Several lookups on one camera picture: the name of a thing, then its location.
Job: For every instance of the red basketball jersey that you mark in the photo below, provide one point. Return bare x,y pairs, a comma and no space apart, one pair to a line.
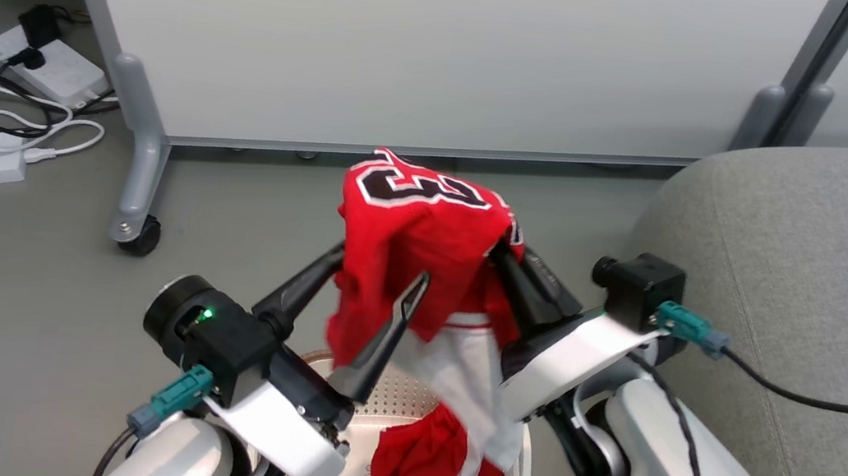
408,236

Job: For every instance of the large white partition panel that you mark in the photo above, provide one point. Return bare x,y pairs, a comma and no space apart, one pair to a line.
419,38

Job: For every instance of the teal camera connector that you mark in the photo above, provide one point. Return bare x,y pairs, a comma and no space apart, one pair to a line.
690,325
173,398

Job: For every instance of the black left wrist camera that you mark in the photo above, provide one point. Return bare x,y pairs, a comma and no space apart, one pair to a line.
230,348

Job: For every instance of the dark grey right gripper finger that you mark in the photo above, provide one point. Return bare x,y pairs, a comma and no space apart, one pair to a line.
527,298
558,286

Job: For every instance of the teal right camera connector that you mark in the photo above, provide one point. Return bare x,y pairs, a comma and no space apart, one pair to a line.
690,325

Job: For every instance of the grey partition foot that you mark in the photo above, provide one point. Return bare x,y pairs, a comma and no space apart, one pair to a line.
760,119
808,118

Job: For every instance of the black plug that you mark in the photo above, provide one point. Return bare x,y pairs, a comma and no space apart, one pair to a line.
28,59

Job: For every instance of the black power adapter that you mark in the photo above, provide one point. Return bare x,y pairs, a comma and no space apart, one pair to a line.
41,25

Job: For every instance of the grey fabric sofa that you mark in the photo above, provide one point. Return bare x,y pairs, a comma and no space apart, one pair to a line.
827,261

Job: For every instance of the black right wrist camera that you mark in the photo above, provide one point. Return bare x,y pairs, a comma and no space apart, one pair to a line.
641,289

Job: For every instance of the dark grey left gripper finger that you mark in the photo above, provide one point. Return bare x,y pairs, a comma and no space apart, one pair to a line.
374,356
296,291

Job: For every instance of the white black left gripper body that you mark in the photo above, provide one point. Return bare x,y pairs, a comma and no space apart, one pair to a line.
296,440

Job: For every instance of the cream perforated laundry basket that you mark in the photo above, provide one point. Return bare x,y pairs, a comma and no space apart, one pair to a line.
409,402

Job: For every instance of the black caster wheel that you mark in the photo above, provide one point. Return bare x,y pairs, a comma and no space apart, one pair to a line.
143,238

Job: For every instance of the white power strip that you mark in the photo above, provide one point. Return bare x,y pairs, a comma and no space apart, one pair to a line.
65,73

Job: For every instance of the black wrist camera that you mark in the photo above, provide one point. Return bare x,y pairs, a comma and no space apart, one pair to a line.
641,289
230,348

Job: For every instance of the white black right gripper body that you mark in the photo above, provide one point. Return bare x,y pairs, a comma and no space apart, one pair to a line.
573,359

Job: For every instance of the grey partition leg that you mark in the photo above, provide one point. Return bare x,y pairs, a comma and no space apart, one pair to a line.
143,157

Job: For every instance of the teal left camera connector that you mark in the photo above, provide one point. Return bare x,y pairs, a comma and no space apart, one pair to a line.
173,398

